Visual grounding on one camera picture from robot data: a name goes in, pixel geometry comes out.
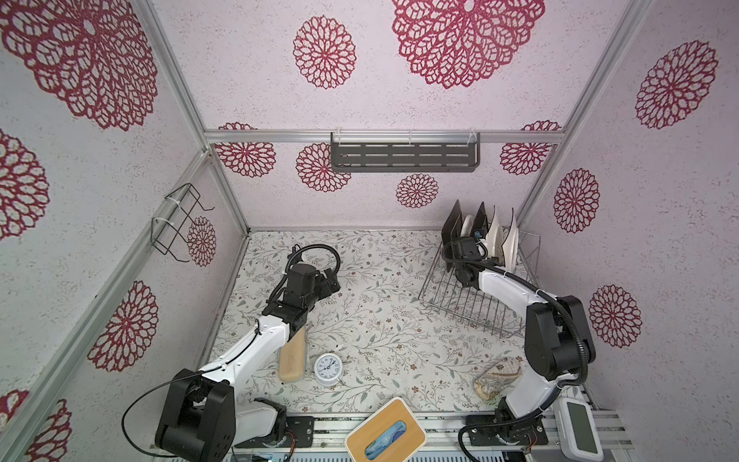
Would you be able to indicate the black wire wall basket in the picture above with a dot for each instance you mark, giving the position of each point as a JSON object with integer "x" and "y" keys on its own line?
{"x": 185, "y": 234}

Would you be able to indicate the grey wall shelf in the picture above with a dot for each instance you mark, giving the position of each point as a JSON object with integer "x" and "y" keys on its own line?
{"x": 405, "y": 153}

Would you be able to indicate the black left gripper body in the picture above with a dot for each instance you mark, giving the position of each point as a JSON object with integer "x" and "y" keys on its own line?
{"x": 321, "y": 289}

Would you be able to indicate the bamboo lid tissue box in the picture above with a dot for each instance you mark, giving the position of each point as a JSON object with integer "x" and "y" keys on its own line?
{"x": 392, "y": 434}

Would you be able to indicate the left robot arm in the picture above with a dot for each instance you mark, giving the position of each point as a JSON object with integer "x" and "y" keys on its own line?
{"x": 200, "y": 420}

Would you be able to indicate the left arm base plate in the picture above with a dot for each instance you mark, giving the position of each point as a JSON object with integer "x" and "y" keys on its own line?
{"x": 288, "y": 432}

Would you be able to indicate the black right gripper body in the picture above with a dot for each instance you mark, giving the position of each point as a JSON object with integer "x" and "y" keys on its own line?
{"x": 456, "y": 273}

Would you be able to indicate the beige glasses case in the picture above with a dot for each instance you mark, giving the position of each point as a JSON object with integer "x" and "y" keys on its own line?
{"x": 293, "y": 357}

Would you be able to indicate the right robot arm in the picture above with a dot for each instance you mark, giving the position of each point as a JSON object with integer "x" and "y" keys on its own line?
{"x": 558, "y": 342}

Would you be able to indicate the white digital timer display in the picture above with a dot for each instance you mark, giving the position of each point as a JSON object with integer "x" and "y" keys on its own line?
{"x": 578, "y": 435}

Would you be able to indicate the black square plate outer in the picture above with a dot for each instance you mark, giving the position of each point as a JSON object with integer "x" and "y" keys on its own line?
{"x": 451, "y": 230}

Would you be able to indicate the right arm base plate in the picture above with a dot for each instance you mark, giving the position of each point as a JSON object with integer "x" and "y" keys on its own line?
{"x": 530, "y": 433}

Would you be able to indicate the white square plate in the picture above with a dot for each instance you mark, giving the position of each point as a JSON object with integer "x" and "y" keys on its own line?
{"x": 510, "y": 245}
{"x": 494, "y": 237}

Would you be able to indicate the black square plate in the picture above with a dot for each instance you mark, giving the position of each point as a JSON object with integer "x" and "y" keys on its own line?
{"x": 480, "y": 223}
{"x": 451, "y": 230}

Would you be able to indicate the small white alarm clock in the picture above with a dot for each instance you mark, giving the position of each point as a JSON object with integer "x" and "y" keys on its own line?
{"x": 328, "y": 369}

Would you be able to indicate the white round floral plate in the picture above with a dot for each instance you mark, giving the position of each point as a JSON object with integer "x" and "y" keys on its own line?
{"x": 467, "y": 226}

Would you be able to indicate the black square plate inner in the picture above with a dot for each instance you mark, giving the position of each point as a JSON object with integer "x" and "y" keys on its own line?
{"x": 480, "y": 223}

